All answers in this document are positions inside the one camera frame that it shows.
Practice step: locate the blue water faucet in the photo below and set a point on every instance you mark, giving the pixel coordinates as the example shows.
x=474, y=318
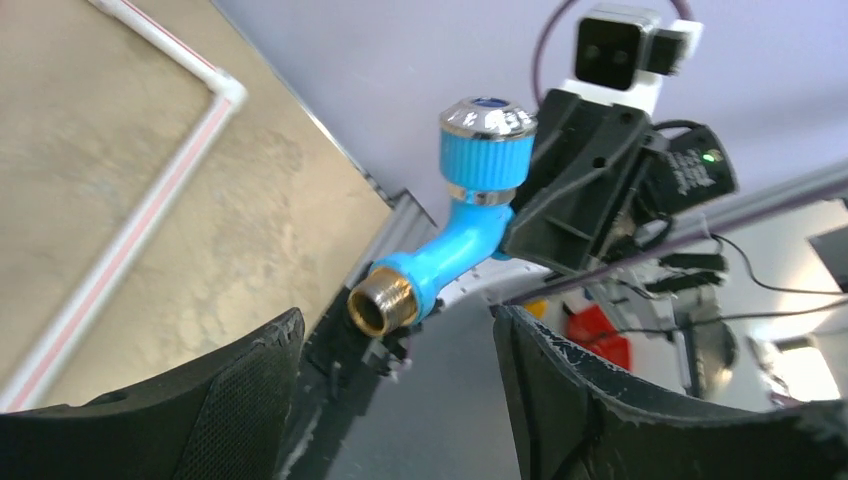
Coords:
x=485, y=152

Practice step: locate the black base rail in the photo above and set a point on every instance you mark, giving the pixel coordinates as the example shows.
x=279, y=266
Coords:
x=339, y=371

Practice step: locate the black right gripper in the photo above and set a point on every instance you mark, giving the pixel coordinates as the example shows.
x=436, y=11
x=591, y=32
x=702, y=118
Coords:
x=591, y=162

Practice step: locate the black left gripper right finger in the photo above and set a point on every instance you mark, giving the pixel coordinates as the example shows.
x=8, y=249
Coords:
x=575, y=415

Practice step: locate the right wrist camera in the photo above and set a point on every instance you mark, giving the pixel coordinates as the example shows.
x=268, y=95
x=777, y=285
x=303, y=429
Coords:
x=623, y=53

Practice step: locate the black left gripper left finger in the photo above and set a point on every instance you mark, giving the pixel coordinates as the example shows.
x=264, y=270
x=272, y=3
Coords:
x=219, y=416

